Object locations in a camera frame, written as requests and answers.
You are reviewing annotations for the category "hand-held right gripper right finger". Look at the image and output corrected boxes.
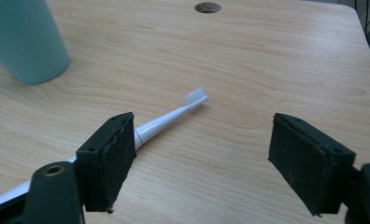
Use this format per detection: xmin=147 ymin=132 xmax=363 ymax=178
xmin=267 ymin=112 xmax=357 ymax=217

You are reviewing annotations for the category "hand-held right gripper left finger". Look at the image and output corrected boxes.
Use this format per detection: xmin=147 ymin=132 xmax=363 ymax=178
xmin=75 ymin=112 xmax=137 ymax=215

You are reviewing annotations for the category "white toothbrush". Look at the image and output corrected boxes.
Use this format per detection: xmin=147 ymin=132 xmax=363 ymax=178
xmin=0 ymin=87 xmax=209 ymax=211

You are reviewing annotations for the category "light green cup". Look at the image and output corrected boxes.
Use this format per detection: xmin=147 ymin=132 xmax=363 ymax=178
xmin=0 ymin=0 xmax=72 ymax=86

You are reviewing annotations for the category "black cable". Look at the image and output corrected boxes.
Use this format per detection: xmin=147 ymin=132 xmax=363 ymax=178
xmin=354 ymin=0 xmax=370 ymax=52

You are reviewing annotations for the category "round table cable grommet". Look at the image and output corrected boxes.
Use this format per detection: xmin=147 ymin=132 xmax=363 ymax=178
xmin=194 ymin=2 xmax=222 ymax=14

